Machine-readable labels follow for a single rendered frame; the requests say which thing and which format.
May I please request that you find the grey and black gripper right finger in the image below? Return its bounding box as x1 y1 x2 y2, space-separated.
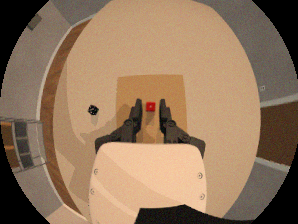
159 99 206 160

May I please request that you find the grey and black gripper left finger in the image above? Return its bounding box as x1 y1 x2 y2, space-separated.
95 99 143 154

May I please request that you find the red die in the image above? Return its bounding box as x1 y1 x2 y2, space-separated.
146 102 155 112

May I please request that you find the tan square mat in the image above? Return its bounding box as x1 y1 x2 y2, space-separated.
116 74 187 144

